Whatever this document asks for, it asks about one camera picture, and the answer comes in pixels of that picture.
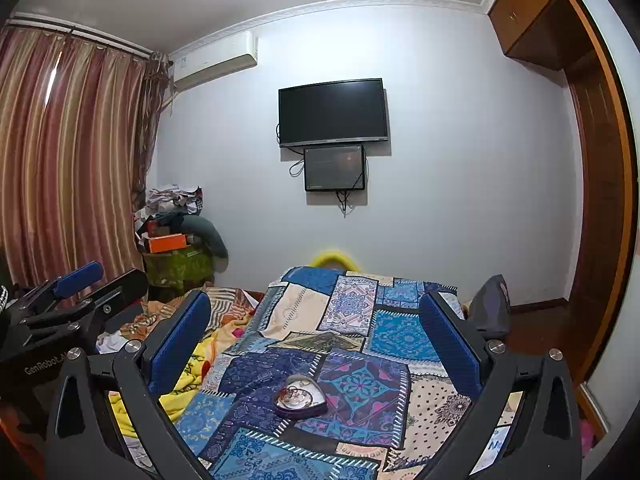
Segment striped brown beige quilt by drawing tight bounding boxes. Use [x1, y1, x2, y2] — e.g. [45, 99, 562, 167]
[120, 285, 258, 340]

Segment striped red gold curtain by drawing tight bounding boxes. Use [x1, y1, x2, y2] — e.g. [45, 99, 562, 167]
[1, 26, 169, 285]

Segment orange box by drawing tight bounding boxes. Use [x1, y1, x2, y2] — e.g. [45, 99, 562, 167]
[144, 233, 188, 254]

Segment brown wooden door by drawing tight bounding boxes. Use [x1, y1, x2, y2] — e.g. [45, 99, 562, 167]
[566, 53, 634, 385]

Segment large black wall television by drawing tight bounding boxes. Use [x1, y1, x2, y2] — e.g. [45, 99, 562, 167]
[278, 78, 388, 148]

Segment dark gray bag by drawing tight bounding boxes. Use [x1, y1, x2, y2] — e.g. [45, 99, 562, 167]
[469, 274, 511, 340]

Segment wooden overhead cabinet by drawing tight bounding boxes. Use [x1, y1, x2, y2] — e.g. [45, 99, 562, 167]
[489, 0, 589, 70]

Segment small black wall monitor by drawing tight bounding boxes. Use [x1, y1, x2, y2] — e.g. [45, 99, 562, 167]
[304, 144, 367, 193]

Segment blue patchwork bedspread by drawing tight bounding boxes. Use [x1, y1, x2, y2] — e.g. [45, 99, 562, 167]
[177, 266, 472, 479]

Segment yellow round object behind bed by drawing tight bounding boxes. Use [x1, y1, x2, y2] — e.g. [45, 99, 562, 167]
[309, 250, 360, 272]

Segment black monitor cables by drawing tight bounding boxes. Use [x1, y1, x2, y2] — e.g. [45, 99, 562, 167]
[273, 121, 369, 219]

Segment white wall air conditioner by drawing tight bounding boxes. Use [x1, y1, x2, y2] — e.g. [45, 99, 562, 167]
[174, 30, 258, 92]

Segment green patterned storage box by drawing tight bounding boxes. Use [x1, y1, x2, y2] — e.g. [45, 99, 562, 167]
[143, 246, 214, 290]

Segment red braided bracelet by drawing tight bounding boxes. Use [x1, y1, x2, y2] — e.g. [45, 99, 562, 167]
[278, 383, 316, 410]

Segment pile of clothes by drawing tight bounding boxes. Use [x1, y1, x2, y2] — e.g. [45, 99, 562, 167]
[134, 184, 203, 232]

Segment heart-shaped purple jewelry box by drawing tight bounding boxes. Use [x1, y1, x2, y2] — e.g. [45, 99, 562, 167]
[273, 374, 328, 420]

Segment yellow cartoon blanket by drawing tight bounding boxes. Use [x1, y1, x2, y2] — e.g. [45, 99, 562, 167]
[108, 331, 222, 438]

